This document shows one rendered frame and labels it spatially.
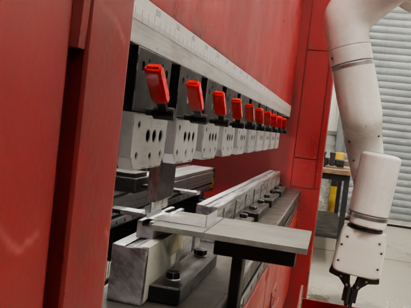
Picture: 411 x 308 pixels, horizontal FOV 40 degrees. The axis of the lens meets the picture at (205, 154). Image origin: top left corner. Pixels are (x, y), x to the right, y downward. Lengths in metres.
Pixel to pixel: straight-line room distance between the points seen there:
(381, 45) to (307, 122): 5.63
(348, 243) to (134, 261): 0.50
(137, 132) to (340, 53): 0.58
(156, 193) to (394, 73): 7.78
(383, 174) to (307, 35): 2.06
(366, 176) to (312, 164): 1.94
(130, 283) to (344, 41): 0.65
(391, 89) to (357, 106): 7.45
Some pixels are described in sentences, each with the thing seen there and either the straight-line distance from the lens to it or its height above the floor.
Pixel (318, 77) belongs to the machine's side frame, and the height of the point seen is 1.50.
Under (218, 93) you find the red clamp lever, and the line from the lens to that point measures 1.09.
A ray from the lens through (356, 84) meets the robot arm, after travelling 1.20.
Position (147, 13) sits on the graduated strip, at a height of 1.32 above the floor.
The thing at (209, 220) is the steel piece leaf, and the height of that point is 1.01.
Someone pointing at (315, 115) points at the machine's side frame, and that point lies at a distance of 3.14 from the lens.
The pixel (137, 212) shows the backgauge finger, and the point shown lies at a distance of 1.04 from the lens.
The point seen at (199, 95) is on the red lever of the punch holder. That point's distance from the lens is 0.91.
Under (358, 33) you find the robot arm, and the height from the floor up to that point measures 1.40.
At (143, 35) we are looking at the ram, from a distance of 0.76.
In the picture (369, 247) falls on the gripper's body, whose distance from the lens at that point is 1.23.
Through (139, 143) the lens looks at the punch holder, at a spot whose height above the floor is 1.14.
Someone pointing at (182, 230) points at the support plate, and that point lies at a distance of 0.94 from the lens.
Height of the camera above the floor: 1.18
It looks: 3 degrees down
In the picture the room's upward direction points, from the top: 6 degrees clockwise
